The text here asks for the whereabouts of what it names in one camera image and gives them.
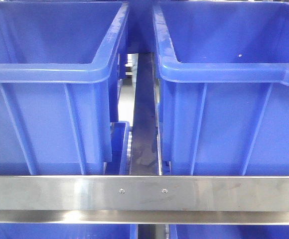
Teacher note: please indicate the small blue bin middle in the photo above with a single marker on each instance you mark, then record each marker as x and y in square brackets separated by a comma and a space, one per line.
[119, 143]

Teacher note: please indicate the blue plastic bin rear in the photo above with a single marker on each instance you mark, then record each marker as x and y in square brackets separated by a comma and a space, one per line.
[140, 29]

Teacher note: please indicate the blue plastic bin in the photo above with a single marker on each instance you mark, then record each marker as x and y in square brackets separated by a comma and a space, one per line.
[60, 62]
[223, 68]
[140, 29]

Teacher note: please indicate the blue plastic bin right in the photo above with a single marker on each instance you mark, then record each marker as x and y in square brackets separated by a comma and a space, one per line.
[223, 68]

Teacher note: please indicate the blue plastic bin left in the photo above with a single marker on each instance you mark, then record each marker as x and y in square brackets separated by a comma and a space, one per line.
[60, 62]

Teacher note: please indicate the blue bin lower right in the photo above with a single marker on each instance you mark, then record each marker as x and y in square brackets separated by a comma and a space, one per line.
[228, 232]

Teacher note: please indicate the blue bin lower left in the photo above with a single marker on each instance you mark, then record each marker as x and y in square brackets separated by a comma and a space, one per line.
[68, 231]

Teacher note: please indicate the steel shelf front rail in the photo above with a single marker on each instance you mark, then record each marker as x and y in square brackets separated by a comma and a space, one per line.
[229, 200]

